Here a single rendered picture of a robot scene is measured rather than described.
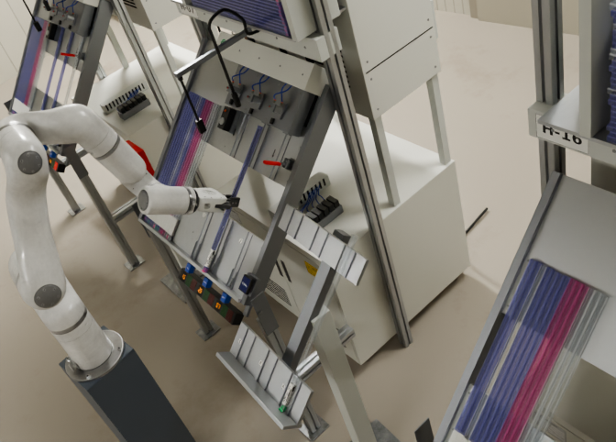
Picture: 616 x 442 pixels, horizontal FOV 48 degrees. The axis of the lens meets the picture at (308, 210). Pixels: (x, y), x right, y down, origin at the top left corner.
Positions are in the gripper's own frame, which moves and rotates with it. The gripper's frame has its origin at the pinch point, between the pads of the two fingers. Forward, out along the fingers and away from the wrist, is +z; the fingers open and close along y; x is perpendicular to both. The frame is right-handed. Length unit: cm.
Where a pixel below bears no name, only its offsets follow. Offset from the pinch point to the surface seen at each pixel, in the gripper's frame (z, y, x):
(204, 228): 0.4, 11.2, 14.3
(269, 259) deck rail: 2.6, -21.0, 10.9
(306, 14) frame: -8, -23, -62
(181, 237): -0.8, 21.4, 21.7
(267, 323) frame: 4.5, -25.4, 30.9
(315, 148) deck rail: 9.8, -21.1, -25.0
